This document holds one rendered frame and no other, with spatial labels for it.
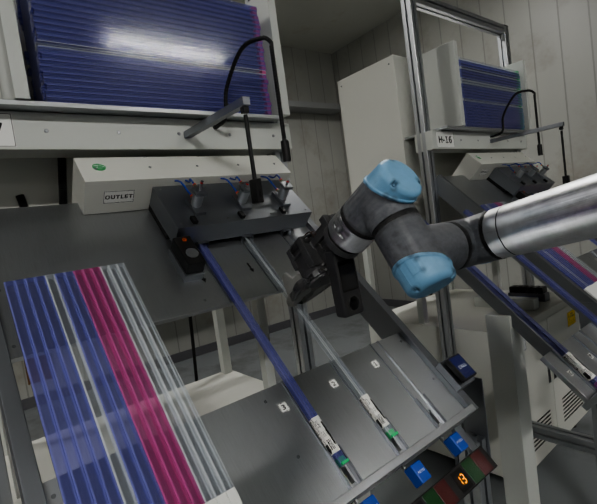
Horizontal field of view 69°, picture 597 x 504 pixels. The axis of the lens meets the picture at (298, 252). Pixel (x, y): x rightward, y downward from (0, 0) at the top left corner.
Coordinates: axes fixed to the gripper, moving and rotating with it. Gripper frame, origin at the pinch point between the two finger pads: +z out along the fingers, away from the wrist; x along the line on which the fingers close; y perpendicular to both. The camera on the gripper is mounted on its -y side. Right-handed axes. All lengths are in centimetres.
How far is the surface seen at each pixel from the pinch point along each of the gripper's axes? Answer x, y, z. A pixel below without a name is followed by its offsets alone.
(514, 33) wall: -332, 171, 2
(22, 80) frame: 37, 51, -7
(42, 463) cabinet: 41, 1, 64
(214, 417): 25.0, -13.9, -2.2
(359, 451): 6.8, -27.8, -5.5
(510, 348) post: -48, -27, -4
